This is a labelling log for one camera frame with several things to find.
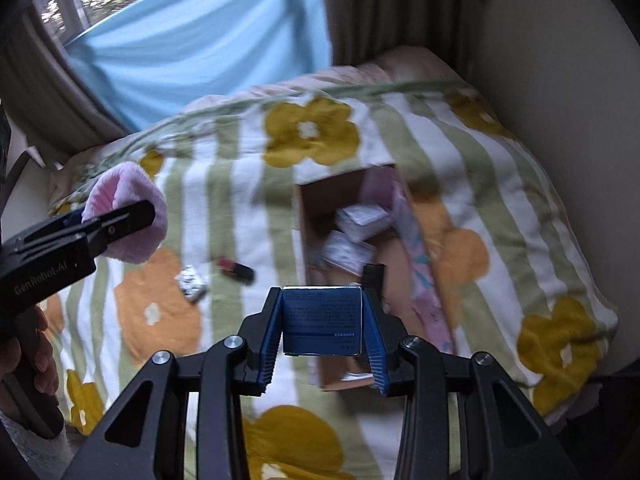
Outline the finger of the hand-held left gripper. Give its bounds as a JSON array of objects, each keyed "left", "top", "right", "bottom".
[
  {"left": 10, "top": 210, "right": 86, "bottom": 250},
  {"left": 80, "top": 199, "right": 157, "bottom": 261}
]

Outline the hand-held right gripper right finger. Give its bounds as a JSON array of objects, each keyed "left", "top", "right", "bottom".
[{"left": 361, "top": 287, "right": 583, "bottom": 480}]

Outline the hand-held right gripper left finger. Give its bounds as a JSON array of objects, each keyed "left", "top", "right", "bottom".
[{"left": 62, "top": 286, "right": 286, "bottom": 480}]

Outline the floral striped blanket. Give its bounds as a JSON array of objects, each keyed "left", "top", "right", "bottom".
[{"left": 47, "top": 80, "right": 621, "bottom": 480}]

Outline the black and white patterned packet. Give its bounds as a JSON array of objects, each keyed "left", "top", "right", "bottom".
[{"left": 178, "top": 266, "right": 208, "bottom": 303}]

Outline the red and black lipstick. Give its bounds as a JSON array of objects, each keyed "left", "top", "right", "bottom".
[{"left": 216, "top": 257, "right": 256, "bottom": 283}]

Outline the small blue box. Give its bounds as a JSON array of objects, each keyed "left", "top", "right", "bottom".
[{"left": 281, "top": 285, "right": 363, "bottom": 358}]

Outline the light blue cloth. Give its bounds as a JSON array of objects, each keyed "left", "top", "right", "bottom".
[{"left": 65, "top": 0, "right": 333, "bottom": 133}]

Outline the person's left hand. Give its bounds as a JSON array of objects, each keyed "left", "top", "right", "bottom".
[{"left": 0, "top": 305, "right": 59, "bottom": 396}]

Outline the pink plush scrunchie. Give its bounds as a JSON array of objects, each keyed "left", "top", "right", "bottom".
[{"left": 81, "top": 161, "right": 168, "bottom": 264}]

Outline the pink printed cardboard box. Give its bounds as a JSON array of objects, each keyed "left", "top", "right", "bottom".
[{"left": 292, "top": 163, "right": 458, "bottom": 391}]

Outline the labelled clear plastic case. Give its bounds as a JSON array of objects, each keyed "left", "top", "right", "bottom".
[{"left": 322, "top": 230, "right": 377, "bottom": 273}]

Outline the brown curtain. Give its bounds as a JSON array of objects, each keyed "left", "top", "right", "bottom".
[
  {"left": 320, "top": 0, "right": 481, "bottom": 81},
  {"left": 0, "top": 7, "right": 128, "bottom": 161}
]

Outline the person's left forearm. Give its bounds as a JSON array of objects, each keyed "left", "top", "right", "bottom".
[{"left": 0, "top": 402, "right": 71, "bottom": 480}]

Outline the clear case with white picks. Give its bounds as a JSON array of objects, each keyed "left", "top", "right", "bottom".
[{"left": 334, "top": 204, "right": 391, "bottom": 241}]

